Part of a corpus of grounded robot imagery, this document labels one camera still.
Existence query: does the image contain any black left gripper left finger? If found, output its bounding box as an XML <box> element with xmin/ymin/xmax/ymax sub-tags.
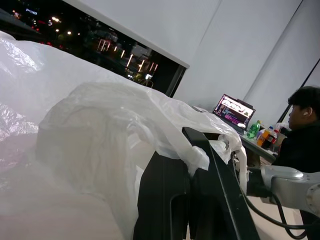
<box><xmin>133</xmin><ymin>151</ymin><xmax>191</xmax><ymax>240</ymax></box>

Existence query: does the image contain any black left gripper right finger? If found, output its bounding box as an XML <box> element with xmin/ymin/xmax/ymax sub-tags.
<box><xmin>181</xmin><ymin>126</ymin><xmax>261</xmax><ymax>240</ymax></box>

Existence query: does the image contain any white translucent plastic bag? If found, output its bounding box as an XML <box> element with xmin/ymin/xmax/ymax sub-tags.
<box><xmin>0</xmin><ymin>31</ymin><xmax>247</xmax><ymax>240</ymax></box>

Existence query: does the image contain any grey desk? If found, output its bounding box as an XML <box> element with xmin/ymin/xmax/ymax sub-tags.
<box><xmin>191</xmin><ymin>105</ymin><xmax>278</xmax><ymax>165</ymax></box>

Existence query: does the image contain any green plastic soda bottle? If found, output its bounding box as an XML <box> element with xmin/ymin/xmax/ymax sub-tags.
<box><xmin>246</xmin><ymin>120</ymin><xmax>262</xmax><ymax>140</ymax></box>

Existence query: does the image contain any orange soda bottle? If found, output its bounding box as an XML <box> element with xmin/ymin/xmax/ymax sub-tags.
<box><xmin>257</xmin><ymin>126</ymin><xmax>275</xmax><ymax>148</ymax></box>

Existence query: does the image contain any dark cola bottle red cap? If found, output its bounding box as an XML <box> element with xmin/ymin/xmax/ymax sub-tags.
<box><xmin>268</xmin><ymin>129</ymin><xmax>280</xmax><ymax>153</ymax></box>

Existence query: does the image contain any open laptop with lit screen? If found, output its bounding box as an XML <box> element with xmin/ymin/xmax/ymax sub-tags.
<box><xmin>211</xmin><ymin>93</ymin><xmax>257</xmax><ymax>136</ymax></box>

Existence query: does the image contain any person in black jacket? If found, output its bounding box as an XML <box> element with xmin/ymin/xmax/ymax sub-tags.
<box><xmin>271</xmin><ymin>86</ymin><xmax>320</xmax><ymax>240</ymax></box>

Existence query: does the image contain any dark window with city lights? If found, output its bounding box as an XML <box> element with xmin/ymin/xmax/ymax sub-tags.
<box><xmin>0</xmin><ymin>0</ymin><xmax>190</xmax><ymax>99</ymax></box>

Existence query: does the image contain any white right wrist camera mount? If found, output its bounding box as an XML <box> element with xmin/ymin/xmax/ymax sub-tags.
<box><xmin>231</xmin><ymin>146</ymin><xmax>249</xmax><ymax>196</ymax></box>

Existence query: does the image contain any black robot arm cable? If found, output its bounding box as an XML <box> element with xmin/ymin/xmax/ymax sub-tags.
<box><xmin>233</xmin><ymin>154</ymin><xmax>320</xmax><ymax>240</ymax></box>

